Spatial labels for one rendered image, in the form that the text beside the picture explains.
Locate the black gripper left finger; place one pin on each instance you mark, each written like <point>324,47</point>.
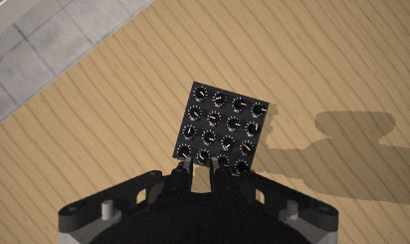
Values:
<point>81,221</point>

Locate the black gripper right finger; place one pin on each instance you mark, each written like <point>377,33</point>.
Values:
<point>316,220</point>

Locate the black knob box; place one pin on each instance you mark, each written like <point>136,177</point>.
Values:
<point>222,124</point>

